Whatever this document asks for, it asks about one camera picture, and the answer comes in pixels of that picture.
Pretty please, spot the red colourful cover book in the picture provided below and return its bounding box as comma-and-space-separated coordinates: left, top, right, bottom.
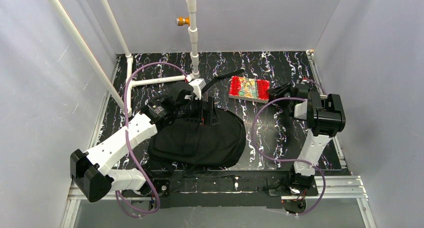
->
228, 76, 270, 103

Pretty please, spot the black student backpack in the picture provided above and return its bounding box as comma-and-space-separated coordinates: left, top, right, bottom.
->
147, 67, 248, 169

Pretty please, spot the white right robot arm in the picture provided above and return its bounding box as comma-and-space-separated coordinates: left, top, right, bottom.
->
267, 80, 346, 190

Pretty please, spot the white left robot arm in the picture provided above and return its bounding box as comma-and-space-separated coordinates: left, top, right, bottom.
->
70, 78, 207, 203

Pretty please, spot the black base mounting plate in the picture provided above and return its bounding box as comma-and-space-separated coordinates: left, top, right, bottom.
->
119, 168, 319, 210

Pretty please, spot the orange knob on pipe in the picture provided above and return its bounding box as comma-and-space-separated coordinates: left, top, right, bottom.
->
175, 16, 190, 26

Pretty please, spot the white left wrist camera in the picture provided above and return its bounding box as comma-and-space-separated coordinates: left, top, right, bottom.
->
185, 75, 206, 100

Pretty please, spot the white PVC pipe frame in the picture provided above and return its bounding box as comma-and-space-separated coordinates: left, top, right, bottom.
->
48, 0, 200, 116

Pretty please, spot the aluminium rail frame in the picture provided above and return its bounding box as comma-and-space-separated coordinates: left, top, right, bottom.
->
61, 50, 375, 228

